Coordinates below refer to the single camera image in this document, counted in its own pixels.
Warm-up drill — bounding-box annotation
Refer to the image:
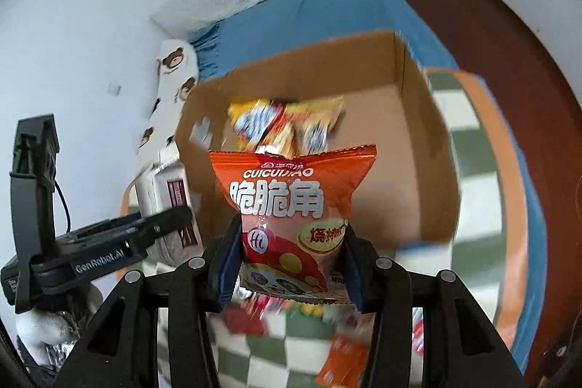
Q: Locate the red and yellow noodle packet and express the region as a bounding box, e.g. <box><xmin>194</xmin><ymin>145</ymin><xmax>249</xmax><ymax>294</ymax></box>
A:
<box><xmin>284</xmin><ymin>96</ymin><xmax>345</xmax><ymax>155</ymax></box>

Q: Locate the green checkered blanket orange border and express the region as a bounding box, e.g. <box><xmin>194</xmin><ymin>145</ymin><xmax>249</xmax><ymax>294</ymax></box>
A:
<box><xmin>116</xmin><ymin>67</ymin><xmax>530</xmax><ymax>388</ymax></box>

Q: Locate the brown cardboard box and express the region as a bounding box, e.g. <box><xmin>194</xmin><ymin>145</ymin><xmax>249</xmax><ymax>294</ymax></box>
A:
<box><xmin>175</xmin><ymin>30</ymin><xmax>465</xmax><ymax>252</ymax></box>

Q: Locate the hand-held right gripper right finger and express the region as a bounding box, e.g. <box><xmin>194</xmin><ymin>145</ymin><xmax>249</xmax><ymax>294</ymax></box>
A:
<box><xmin>342</xmin><ymin>221</ymin><xmax>528</xmax><ymax>388</ymax></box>

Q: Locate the orange snack packet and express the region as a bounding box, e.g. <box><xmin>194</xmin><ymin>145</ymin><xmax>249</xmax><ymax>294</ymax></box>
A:
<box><xmin>316</xmin><ymin>333</ymin><xmax>371</xmax><ymax>388</ymax></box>

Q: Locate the white tissue pack red label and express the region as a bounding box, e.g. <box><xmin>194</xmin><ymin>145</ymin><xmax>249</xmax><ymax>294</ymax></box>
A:
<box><xmin>136</xmin><ymin>143</ymin><xmax>203</xmax><ymax>268</ymax></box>

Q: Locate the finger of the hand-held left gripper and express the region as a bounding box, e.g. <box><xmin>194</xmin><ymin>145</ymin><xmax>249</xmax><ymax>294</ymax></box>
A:
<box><xmin>134</xmin><ymin>205</ymin><xmax>194</xmax><ymax>255</ymax></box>

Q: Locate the orange crisps packet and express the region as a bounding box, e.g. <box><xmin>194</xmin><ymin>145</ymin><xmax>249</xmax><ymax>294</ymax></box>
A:
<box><xmin>208</xmin><ymin>145</ymin><xmax>378</xmax><ymax>306</ymax></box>

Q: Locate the yellow noodle packet blue label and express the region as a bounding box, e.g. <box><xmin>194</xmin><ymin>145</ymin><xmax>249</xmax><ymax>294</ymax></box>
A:
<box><xmin>227</xmin><ymin>98</ymin><xmax>292</xmax><ymax>155</ymax></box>

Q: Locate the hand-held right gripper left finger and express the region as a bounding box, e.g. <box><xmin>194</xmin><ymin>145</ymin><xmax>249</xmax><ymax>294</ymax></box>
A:
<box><xmin>53</xmin><ymin>213</ymin><xmax>244</xmax><ymax>388</ymax></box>

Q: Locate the white knitted cloth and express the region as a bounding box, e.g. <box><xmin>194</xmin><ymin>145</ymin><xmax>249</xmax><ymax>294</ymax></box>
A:
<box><xmin>16</xmin><ymin>281</ymin><xmax>105</xmax><ymax>366</ymax></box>

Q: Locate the red snack packet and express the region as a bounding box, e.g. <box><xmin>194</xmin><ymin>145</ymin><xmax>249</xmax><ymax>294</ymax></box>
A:
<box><xmin>223</xmin><ymin>301</ymin><xmax>278</xmax><ymax>336</ymax></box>

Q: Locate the clear crumpled plastic bag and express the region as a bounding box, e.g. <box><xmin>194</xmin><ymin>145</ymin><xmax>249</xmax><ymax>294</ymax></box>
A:
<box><xmin>45</xmin><ymin>338</ymin><xmax>79</xmax><ymax>371</ymax></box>

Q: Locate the bear print pillow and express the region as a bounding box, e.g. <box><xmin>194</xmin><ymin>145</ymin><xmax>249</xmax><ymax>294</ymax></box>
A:
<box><xmin>136</xmin><ymin>39</ymin><xmax>201</xmax><ymax>157</ymax></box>

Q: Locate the blue bedsheet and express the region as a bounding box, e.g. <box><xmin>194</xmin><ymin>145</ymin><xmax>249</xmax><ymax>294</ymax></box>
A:
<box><xmin>188</xmin><ymin>0</ymin><xmax>549</xmax><ymax>325</ymax></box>

